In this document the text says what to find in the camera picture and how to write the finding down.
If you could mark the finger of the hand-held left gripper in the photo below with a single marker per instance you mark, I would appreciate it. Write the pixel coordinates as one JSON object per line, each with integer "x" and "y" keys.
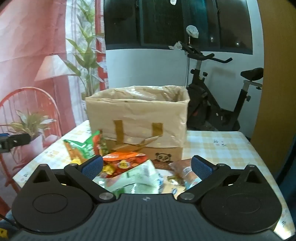
{"x": 19, "y": 139}

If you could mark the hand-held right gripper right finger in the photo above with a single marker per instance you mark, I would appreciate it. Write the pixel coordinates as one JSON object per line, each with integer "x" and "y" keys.
{"x": 201, "y": 170}

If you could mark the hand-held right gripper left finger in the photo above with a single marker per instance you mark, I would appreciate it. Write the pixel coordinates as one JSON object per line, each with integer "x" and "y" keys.
{"x": 92, "y": 167}

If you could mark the yellow snack packet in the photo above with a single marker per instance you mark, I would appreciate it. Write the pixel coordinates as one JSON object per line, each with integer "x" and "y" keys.
{"x": 76, "y": 160}

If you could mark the clear packet with brown snack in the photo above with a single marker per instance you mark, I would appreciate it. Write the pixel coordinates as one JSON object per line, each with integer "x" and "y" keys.
{"x": 180, "y": 169}

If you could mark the orange-red snack packet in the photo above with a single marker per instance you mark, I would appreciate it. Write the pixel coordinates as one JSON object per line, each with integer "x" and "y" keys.
{"x": 124, "y": 160}

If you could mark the blue white snack packet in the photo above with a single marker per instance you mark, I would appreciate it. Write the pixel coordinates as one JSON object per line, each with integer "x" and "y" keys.
{"x": 167, "y": 186}

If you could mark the pale green snack packet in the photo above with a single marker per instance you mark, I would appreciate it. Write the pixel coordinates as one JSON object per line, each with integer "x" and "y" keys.
{"x": 138, "y": 176}

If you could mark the cardboard box with plastic liner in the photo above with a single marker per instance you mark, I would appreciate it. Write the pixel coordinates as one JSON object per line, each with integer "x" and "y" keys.
{"x": 138, "y": 111}

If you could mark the checked floral tablecloth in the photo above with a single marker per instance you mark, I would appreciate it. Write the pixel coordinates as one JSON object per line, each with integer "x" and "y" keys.
{"x": 219, "y": 148}

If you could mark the black exercise bike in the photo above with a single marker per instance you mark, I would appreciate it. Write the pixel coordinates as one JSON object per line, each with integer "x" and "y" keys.
{"x": 201, "y": 97}

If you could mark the printed curtain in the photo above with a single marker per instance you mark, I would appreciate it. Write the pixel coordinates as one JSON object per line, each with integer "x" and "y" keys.
{"x": 34, "y": 46}

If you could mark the wooden door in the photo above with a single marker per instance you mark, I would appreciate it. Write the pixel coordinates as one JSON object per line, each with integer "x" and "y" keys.
{"x": 277, "y": 92}

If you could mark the crumpled white plastic bag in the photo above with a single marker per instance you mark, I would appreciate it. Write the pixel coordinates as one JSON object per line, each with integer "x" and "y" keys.
{"x": 175, "y": 45}

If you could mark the clear plastic bag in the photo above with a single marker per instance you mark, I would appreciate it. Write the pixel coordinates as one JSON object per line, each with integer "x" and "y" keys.
{"x": 192, "y": 30}

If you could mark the dark window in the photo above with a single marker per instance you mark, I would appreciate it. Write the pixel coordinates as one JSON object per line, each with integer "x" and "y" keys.
{"x": 161, "y": 23}

